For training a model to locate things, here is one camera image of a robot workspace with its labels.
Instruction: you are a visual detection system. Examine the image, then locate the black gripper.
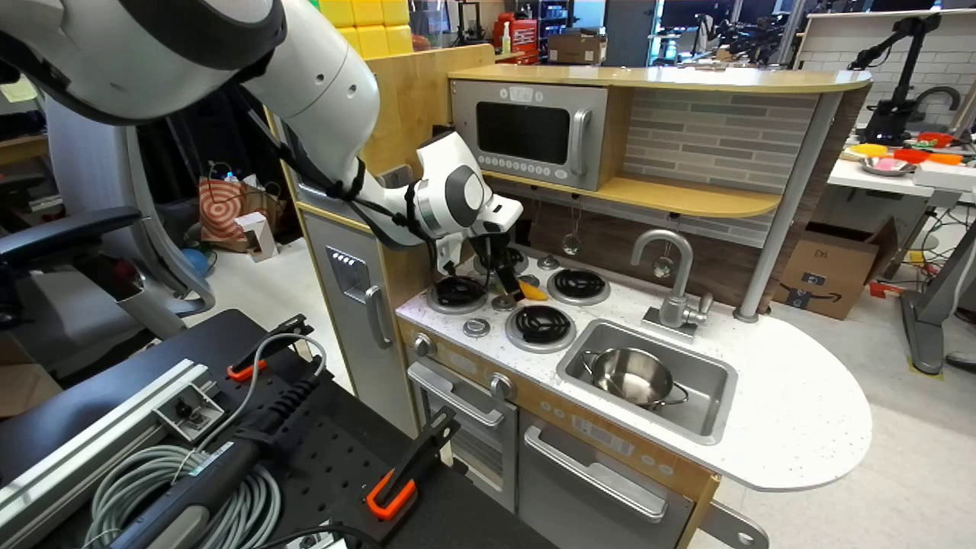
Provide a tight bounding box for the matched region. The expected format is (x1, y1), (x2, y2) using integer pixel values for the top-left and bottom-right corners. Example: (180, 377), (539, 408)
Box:
(463, 226), (531, 301)

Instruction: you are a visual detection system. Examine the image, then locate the black toy stove burner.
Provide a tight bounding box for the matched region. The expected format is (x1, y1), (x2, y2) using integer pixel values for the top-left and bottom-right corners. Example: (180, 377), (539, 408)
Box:
(425, 271), (492, 313)
(502, 301), (579, 355)
(546, 264), (612, 308)

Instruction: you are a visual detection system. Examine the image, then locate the hanging silver toy utensil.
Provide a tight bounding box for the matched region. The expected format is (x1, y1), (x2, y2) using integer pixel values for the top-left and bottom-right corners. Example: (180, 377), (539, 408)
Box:
(560, 207), (587, 260)

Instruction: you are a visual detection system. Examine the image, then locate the silver toy microwave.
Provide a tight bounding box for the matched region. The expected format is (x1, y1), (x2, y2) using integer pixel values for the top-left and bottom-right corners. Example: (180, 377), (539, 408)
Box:
(448, 79), (609, 193)

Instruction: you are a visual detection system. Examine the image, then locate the shiny steel pot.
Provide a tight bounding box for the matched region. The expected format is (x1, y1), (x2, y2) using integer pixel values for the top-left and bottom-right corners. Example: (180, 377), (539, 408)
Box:
(582, 343), (691, 412)

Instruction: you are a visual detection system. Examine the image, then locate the grey toy oven door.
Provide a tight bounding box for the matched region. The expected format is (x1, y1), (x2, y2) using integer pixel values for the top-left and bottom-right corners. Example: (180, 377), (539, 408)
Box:
(406, 355), (521, 515)

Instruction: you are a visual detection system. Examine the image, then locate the silver toy faucet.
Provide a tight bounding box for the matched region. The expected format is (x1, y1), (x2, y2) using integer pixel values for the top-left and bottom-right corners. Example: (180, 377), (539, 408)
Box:
(629, 226), (713, 335)

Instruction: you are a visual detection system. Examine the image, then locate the wooden toy kitchen unit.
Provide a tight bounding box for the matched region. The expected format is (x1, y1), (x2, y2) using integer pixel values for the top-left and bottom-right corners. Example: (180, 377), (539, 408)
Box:
(277, 38), (879, 549)

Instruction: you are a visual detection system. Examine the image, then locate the grey toy sink basin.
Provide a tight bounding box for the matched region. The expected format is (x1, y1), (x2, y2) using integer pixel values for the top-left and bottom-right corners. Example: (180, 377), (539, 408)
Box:
(554, 316), (741, 447)

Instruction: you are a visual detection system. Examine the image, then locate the grey toy cupboard door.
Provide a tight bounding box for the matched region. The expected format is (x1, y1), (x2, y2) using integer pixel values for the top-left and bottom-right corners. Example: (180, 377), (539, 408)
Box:
(516, 408), (698, 549)

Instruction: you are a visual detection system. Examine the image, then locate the grey tall fridge door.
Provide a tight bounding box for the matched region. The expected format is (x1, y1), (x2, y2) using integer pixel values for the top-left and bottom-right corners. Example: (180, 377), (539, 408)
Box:
(298, 211), (422, 440)

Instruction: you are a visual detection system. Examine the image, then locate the red canister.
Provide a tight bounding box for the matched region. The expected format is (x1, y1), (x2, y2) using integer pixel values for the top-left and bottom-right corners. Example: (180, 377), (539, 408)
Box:
(493, 10), (542, 67)

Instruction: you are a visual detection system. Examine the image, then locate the black perforated board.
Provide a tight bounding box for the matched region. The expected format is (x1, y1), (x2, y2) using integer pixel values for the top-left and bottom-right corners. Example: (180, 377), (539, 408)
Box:
(201, 377), (558, 549)

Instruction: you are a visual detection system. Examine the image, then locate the orange and black bar clamp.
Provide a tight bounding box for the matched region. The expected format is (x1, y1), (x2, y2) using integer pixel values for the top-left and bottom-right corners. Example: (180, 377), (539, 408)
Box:
(362, 408), (460, 524)

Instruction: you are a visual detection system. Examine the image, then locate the black clamp with orange trigger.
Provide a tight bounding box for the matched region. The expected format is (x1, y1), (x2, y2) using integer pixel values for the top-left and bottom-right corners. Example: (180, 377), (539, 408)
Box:
(222, 313), (317, 387)

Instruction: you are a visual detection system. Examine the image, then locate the stack of coloured foam blocks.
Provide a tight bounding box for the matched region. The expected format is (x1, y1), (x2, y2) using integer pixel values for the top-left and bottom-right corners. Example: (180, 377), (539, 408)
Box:
(317, 0), (419, 61)

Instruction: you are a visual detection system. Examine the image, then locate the red patterned bag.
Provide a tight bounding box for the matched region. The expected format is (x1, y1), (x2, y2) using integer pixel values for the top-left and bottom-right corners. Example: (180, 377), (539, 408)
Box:
(195, 174), (287, 257)

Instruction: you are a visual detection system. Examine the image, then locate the brown cardboard box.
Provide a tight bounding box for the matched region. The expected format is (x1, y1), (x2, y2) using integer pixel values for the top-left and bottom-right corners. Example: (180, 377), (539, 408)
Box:
(776, 218), (899, 322)

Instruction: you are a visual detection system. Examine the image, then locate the white desk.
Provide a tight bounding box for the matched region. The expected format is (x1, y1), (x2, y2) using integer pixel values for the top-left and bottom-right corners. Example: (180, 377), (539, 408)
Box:
(826, 140), (976, 200)

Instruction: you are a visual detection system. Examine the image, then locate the grey office chair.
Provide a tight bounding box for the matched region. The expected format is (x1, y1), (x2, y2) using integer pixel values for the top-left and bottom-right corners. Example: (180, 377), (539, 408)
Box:
(0, 94), (216, 347)

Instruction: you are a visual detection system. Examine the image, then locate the grey kitchen support post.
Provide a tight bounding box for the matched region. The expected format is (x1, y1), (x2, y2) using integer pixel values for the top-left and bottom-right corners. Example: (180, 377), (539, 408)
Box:
(732, 90), (849, 322)

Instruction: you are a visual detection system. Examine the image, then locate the small metal corner bracket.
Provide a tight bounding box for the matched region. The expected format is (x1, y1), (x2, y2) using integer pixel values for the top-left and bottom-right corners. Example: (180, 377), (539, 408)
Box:
(155, 390), (225, 443)

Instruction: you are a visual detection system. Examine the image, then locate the black cable sleeve tube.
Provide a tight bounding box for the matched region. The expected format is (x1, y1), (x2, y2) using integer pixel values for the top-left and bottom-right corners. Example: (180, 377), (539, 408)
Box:
(110, 368), (339, 549)

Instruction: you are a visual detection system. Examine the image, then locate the grey pedestal stand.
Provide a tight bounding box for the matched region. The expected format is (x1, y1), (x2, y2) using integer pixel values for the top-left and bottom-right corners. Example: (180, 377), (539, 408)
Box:
(896, 217), (976, 377)

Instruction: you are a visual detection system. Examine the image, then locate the coiled grey cable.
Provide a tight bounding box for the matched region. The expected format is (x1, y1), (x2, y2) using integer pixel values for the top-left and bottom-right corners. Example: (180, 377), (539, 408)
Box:
(82, 443), (283, 549)

